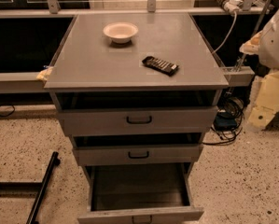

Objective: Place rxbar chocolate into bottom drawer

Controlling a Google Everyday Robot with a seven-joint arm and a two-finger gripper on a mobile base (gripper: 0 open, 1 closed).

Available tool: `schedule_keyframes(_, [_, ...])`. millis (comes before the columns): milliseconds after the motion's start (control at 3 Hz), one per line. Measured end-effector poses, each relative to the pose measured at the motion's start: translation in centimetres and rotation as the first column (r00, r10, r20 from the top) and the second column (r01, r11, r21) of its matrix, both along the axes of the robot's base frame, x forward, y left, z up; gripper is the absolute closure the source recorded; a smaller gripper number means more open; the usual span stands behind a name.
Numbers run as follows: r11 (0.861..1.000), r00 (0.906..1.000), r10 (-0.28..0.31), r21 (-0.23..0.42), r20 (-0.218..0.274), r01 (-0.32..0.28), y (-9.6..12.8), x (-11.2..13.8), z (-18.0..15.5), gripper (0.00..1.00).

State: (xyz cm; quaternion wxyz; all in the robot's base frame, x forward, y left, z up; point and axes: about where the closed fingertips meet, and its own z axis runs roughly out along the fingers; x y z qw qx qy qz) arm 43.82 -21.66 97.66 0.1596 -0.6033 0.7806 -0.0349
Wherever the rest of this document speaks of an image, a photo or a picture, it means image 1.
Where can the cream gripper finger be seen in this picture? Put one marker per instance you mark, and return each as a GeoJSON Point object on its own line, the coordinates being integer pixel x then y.
{"type": "Point", "coordinates": [266, 105]}

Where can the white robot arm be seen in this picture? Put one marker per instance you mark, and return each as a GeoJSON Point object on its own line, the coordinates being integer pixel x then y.
{"type": "Point", "coordinates": [265, 44]}

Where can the grey drawer cabinet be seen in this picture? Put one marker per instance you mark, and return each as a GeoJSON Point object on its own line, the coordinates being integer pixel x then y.
{"type": "Point", "coordinates": [93, 73]}

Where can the grey metal rail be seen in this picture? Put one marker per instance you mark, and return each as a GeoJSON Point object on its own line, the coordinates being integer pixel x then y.
{"type": "Point", "coordinates": [20, 83]}

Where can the bottom grey drawer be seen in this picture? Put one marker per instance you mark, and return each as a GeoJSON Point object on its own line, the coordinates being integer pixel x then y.
{"type": "Point", "coordinates": [140, 194]}

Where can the grey drawer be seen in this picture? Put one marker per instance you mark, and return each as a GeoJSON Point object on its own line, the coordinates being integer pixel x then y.
{"type": "Point", "coordinates": [137, 121]}
{"type": "Point", "coordinates": [123, 155]}
{"type": "Point", "coordinates": [140, 194]}

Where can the black floor stand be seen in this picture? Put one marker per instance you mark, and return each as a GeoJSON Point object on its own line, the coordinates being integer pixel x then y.
{"type": "Point", "coordinates": [36, 190]}

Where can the top grey drawer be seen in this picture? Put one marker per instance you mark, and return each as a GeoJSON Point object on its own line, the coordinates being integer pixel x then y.
{"type": "Point", "coordinates": [137, 121]}

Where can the yellow tape wad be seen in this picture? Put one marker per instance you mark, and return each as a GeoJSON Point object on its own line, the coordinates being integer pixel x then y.
{"type": "Point", "coordinates": [44, 74]}

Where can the white bowl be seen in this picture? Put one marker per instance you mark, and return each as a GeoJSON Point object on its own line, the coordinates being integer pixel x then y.
{"type": "Point", "coordinates": [120, 32]}

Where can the white power strip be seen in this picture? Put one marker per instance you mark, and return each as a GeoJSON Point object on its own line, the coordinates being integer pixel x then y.
{"type": "Point", "coordinates": [230, 6]}

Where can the middle grey drawer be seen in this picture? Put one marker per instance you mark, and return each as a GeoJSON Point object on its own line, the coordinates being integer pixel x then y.
{"type": "Point", "coordinates": [123, 155]}

